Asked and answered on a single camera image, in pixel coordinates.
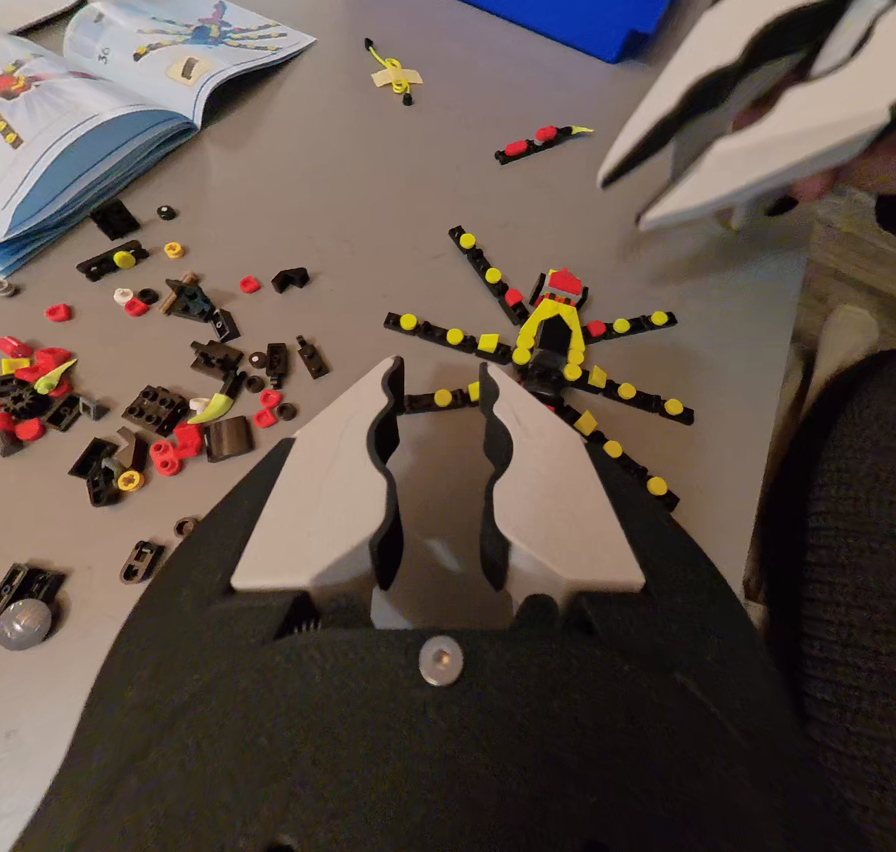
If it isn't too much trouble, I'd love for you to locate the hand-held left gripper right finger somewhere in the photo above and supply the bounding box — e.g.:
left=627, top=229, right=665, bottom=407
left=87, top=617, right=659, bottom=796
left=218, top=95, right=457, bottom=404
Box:
left=478, top=361, right=646, bottom=618

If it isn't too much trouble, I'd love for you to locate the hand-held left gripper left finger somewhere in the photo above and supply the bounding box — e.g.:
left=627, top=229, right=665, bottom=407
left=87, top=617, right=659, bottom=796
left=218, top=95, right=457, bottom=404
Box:
left=230, top=355, right=414, bottom=630

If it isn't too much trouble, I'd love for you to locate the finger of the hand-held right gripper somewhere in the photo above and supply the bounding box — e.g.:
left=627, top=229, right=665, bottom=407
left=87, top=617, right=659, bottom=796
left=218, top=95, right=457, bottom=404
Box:
left=636, top=61, right=896, bottom=232
left=596, top=0, right=869, bottom=189

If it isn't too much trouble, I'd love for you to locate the black red lego strip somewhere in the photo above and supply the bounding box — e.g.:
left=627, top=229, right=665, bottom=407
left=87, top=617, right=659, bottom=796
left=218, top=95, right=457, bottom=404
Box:
left=494, top=124, right=596, bottom=166

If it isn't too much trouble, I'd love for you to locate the black yellow lego spider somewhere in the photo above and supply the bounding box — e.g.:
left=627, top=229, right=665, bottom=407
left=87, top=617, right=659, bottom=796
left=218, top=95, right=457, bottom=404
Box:
left=384, top=225, right=695, bottom=513

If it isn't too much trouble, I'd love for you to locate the lego instruction booklet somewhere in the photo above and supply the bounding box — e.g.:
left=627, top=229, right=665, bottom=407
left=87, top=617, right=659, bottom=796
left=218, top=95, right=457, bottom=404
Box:
left=0, top=0, right=317, bottom=275

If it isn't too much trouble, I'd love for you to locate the pile of loose lego pieces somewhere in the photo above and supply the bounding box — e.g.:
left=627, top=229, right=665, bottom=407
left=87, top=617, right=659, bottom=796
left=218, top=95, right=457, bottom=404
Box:
left=0, top=197, right=331, bottom=583

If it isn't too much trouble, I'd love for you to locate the black lego with clear dome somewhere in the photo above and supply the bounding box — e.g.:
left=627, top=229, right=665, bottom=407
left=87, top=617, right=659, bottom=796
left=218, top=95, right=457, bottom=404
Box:
left=0, top=562, right=67, bottom=652

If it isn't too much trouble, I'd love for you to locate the person's right hand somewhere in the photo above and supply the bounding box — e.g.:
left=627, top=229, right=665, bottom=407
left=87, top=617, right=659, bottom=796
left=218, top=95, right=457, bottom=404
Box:
left=731, top=96, right=896, bottom=205

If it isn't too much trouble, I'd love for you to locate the person's black sweater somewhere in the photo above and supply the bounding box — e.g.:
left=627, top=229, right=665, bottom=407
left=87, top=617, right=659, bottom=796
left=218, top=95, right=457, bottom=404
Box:
left=759, top=351, right=896, bottom=852

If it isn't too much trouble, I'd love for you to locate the yellow elastic cord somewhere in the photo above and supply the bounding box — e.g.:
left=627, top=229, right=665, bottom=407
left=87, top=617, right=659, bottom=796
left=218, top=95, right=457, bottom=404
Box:
left=364, top=38, right=415, bottom=106

